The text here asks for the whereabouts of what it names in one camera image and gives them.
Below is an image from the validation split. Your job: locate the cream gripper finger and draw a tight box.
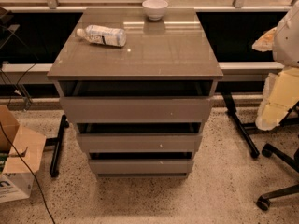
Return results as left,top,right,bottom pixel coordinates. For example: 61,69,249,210
255,67,299,131
252,27,277,52

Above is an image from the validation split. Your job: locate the grey bottom drawer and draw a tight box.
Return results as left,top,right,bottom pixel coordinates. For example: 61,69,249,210
88,152,194,176

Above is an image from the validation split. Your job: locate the grey drawer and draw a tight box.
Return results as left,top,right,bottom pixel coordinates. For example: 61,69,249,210
76,122,203,153
61,80,212,123
88,152,194,176

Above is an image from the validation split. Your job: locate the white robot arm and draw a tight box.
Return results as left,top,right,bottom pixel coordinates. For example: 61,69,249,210
252,1,299,131

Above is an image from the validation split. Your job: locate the grey drawer cabinet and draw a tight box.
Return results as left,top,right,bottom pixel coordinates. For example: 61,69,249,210
46,7,224,179

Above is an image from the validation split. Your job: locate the grey middle drawer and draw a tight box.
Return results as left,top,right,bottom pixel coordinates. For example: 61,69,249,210
76,122,203,153

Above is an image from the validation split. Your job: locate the grey top drawer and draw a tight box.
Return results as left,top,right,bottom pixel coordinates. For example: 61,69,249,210
61,80,212,123

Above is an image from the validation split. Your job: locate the black right table leg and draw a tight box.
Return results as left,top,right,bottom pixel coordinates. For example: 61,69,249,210
221,91,260,159

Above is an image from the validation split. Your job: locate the black table leg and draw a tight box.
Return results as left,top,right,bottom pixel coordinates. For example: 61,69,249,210
46,115,69,178
221,91,260,159

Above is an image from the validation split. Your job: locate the black office chair base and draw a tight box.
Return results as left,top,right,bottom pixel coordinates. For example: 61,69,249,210
255,100,299,212

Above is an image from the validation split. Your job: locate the white ceramic bowl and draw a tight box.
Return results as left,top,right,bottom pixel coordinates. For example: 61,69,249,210
142,0,168,21

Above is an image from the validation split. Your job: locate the white plastic bottle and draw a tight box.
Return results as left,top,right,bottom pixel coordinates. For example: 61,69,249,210
77,25,126,47

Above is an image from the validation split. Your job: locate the black left table leg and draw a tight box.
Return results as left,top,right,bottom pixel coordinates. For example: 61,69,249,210
46,115,69,178

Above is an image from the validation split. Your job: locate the cardboard box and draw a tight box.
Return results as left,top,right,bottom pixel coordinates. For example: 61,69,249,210
0,105,46,203

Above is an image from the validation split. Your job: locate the black cable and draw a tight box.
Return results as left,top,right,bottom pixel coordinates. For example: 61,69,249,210
0,121,57,224

